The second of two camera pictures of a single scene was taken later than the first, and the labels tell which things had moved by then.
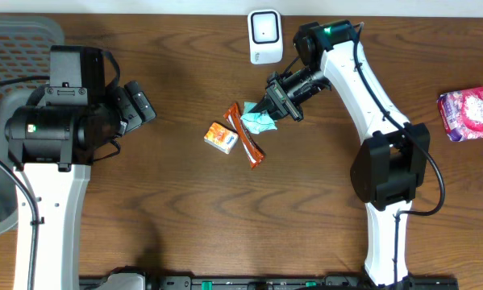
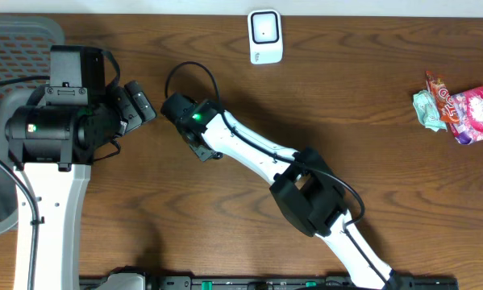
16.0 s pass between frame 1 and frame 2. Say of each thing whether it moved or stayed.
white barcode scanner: stayed
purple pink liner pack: stayed
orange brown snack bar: moved
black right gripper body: moved
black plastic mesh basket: stayed
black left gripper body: stayed
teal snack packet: moved
